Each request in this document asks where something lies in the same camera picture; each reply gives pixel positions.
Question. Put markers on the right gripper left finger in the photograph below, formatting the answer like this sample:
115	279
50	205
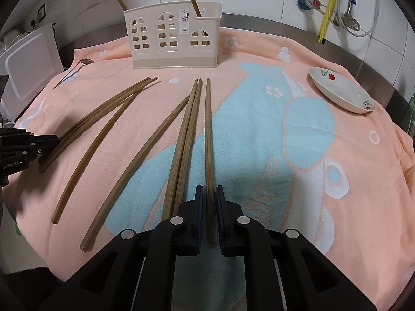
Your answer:
156	251

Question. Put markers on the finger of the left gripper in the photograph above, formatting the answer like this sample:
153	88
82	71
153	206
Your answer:
19	148

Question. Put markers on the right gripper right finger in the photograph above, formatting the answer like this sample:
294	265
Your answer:
263	252

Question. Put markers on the green plastic basket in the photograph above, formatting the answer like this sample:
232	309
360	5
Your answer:
17	231

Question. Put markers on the white microwave oven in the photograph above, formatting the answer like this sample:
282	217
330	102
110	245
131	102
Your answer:
30	64

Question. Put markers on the metal spoon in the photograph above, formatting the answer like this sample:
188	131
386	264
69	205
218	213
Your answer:
83	61

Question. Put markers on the peach blue patterned towel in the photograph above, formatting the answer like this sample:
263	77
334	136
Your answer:
288	156

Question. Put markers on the white floral ceramic dish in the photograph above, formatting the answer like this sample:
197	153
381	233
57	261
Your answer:
345	93

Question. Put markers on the cream plastic utensil holder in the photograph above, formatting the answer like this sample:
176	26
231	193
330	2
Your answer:
172	35

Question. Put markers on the chrome angle valve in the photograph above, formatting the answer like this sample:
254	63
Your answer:
346	22

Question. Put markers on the angle valve red knob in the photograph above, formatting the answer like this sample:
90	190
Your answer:
307	5

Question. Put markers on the wall power socket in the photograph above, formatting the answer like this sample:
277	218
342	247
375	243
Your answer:
40	15

